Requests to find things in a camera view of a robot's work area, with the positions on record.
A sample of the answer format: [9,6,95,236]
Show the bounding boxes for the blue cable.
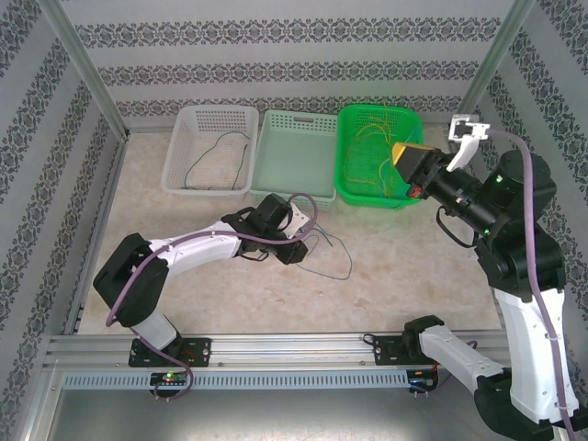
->
[296,231,354,282]

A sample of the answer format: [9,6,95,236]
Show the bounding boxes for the pale mint plastic basket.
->
[249,109,339,213]

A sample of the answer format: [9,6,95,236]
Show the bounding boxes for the bright green plastic basket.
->
[333,104,424,211]

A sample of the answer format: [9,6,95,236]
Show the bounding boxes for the white perforated plastic basket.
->
[160,106,260,199]

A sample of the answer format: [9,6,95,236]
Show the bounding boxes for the grey metal panel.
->
[27,367,571,441]

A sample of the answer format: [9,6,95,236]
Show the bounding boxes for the small circuit board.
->
[410,369,441,390]
[150,371,190,388]

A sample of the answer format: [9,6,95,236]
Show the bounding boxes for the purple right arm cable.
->
[486,129,578,441]

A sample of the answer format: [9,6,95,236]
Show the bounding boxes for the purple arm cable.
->
[486,129,578,441]
[106,192,321,401]

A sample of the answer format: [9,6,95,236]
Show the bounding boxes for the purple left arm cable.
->
[106,192,321,401]

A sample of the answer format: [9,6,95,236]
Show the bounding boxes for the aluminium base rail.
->
[43,331,510,369]

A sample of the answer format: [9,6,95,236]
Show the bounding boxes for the grey slotted cable duct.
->
[62,369,410,390]

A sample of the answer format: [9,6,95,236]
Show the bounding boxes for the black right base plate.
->
[372,333,442,368]

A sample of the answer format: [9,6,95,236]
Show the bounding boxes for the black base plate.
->
[128,336,213,368]
[372,333,442,368]

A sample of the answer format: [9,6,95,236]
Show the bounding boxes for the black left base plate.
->
[128,336,213,368]

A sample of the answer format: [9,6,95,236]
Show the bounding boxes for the aluminium frame post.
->
[39,0,130,138]
[458,0,537,116]

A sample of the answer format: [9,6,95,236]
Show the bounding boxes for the aluminium side rail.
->
[63,135,130,336]

